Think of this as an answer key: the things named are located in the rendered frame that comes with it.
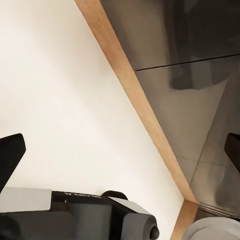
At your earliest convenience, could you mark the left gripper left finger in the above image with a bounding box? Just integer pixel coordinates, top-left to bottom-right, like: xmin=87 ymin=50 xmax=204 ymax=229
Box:
xmin=0 ymin=133 xmax=26 ymax=193

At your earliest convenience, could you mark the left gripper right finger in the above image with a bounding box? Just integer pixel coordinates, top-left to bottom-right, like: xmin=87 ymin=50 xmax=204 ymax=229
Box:
xmin=224 ymin=133 xmax=240 ymax=173

